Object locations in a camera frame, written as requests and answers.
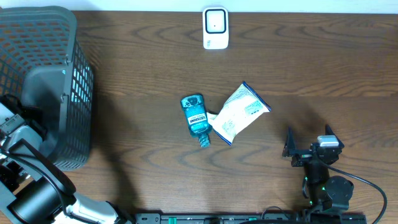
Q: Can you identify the teal mouthwash bottle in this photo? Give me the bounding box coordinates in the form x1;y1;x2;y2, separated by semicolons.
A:
180;94;212;147

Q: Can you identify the grey plastic basket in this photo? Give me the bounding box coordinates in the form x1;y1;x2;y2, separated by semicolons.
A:
1;6;94;170

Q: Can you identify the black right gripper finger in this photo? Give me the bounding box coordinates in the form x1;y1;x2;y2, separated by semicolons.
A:
325;124;345;148
282;127;297;157

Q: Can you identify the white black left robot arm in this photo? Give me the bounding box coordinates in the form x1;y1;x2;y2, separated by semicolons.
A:
1;102;136;224

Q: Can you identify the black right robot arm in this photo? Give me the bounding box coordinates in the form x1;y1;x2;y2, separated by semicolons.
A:
282;125;354;222

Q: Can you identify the cream snack bag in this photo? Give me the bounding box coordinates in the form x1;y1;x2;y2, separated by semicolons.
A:
206;82;272;145

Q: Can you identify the black mounting rail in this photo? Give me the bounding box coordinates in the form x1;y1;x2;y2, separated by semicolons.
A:
134;212;367;224

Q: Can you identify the white barcode scanner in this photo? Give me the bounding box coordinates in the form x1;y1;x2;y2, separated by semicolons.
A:
202;7;229;50

